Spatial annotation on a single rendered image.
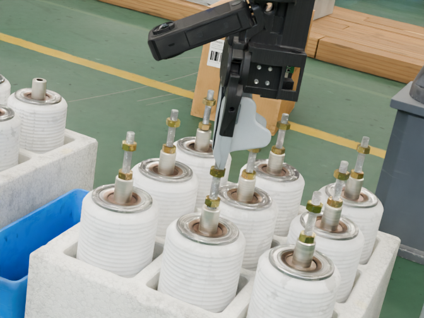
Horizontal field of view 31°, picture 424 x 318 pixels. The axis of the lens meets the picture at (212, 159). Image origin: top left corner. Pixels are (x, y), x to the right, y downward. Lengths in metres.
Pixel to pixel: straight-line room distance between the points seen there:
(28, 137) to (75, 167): 0.10
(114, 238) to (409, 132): 0.72
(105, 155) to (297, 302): 0.95
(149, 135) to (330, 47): 1.25
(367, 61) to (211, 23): 2.15
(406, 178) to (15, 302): 0.79
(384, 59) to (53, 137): 1.85
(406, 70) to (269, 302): 2.11
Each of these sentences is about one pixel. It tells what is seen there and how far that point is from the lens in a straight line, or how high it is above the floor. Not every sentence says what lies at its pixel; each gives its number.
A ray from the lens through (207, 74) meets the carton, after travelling 2.02.
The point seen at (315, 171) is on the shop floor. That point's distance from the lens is 1.84.
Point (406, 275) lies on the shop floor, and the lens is 1.47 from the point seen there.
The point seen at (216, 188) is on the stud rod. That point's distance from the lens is 0.87.
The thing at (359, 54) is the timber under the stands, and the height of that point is 0.06.
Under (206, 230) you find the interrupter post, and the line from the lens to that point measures 0.89.
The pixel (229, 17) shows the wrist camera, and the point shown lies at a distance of 0.79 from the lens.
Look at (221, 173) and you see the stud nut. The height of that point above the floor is 0.33.
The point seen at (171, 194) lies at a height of 0.24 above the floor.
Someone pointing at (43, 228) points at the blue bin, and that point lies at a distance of 1.21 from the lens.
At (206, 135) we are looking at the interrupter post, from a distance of 1.12.
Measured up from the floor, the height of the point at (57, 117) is 0.23.
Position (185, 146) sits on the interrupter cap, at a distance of 1.13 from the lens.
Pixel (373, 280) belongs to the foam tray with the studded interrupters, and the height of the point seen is 0.18.
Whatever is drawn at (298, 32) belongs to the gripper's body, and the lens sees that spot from 0.81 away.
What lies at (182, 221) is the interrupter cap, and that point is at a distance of 0.90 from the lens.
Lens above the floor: 0.66
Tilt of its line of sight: 22 degrees down
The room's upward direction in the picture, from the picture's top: 10 degrees clockwise
